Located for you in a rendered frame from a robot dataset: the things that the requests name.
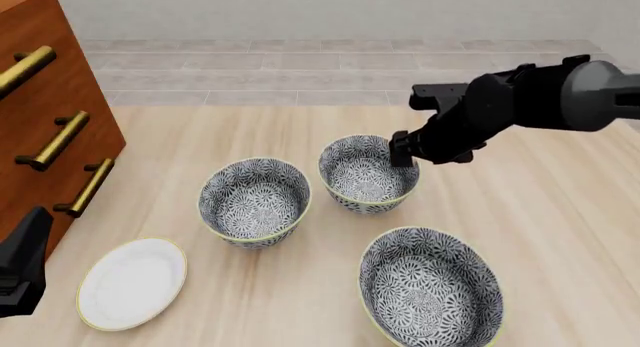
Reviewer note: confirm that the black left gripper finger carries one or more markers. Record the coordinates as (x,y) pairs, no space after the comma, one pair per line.
(30,245)

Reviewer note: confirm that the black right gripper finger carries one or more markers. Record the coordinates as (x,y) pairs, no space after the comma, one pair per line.
(405,159)

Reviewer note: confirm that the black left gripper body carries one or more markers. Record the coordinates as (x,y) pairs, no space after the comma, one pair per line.
(20,294)

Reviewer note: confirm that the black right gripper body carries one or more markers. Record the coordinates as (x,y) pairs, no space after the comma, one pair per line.
(406,140)

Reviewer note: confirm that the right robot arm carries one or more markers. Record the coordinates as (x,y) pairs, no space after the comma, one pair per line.
(590,95)

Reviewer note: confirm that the large black patterned bowl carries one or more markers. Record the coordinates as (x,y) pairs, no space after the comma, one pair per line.
(430,287)

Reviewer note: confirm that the white plate with yellow rim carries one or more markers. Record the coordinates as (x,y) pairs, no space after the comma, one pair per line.
(132,283)

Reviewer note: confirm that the wooden cabinet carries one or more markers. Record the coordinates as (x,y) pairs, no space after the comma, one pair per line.
(75,95)

